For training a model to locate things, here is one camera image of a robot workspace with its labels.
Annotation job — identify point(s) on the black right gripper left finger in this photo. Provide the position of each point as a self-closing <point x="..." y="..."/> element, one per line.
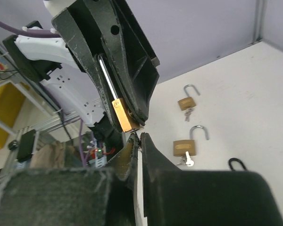
<point x="72" y="196"/>

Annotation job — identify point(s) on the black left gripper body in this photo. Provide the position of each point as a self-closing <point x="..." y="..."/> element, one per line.
<point x="142" y="75"/>

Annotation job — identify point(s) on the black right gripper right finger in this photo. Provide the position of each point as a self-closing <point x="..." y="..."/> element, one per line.
<point x="175" y="197"/>

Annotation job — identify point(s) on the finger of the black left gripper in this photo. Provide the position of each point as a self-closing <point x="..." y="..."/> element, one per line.
<point x="104" y="14"/>
<point x="79" y="30"/>

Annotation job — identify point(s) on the medium brass padlock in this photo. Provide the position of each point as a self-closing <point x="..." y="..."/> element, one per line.
<point x="180" y="147"/>

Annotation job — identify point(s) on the large brass padlock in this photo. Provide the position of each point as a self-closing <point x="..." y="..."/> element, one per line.
<point x="188" y="101"/>

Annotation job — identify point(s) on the small brass padlock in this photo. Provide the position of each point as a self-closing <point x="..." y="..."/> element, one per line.
<point x="127" y="122"/>

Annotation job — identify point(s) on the black padlock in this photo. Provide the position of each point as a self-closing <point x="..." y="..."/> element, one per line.
<point x="235" y="164"/>

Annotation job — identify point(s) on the silver key bunch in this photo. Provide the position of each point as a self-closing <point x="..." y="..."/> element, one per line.
<point x="186" y="160"/>

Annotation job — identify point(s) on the small silver key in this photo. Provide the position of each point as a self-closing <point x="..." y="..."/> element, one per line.
<point x="187" y="113"/>

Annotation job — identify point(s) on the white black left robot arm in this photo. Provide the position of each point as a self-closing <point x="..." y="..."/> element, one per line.
<point x="43" y="57"/>

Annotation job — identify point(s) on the black smartphone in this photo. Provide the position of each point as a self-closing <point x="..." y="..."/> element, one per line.
<point x="25" y="148"/>

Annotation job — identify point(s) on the yellow box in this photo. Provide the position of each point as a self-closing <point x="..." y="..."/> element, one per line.
<point x="11" y="101"/>

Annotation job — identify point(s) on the white slotted cable duct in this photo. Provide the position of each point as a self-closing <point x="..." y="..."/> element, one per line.
<point x="98" y="163"/>

